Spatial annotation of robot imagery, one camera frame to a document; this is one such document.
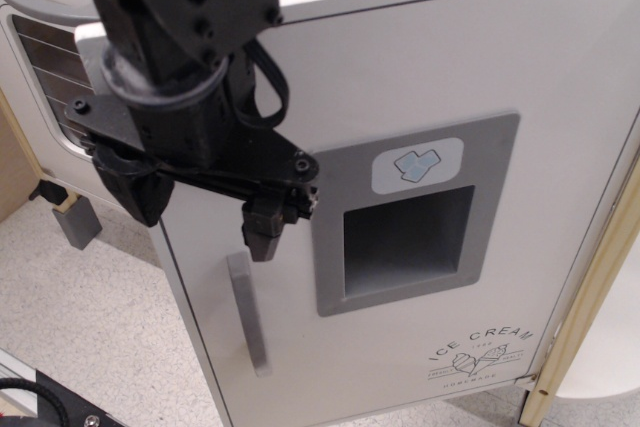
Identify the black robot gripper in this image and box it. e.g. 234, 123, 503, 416
65, 49, 319, 262

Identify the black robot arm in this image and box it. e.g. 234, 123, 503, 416
65, 0, 319, 262

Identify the light wooden frame post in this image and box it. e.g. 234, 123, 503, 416
519, 157, 639, 426

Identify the white toy fridge door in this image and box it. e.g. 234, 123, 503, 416
151, 0, 639, 426

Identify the grey oven handle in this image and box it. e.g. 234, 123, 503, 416
5, 0, 100, 27

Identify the grey furniture foot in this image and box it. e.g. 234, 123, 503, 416
52, 197, 103, 250

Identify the grey fridge door handle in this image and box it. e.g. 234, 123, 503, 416
227, 252, 272, 377

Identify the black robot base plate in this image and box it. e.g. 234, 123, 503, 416
0, 369, 126, 427

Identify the white toy oven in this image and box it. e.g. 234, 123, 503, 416
1, 0, 117, 206

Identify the black braided cable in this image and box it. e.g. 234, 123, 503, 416
0, 377, 69, 427

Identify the black cable loop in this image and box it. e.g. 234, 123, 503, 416
234, 41, 291, 127

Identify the wooden side panel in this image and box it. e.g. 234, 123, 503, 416
1, 93, 40, 221

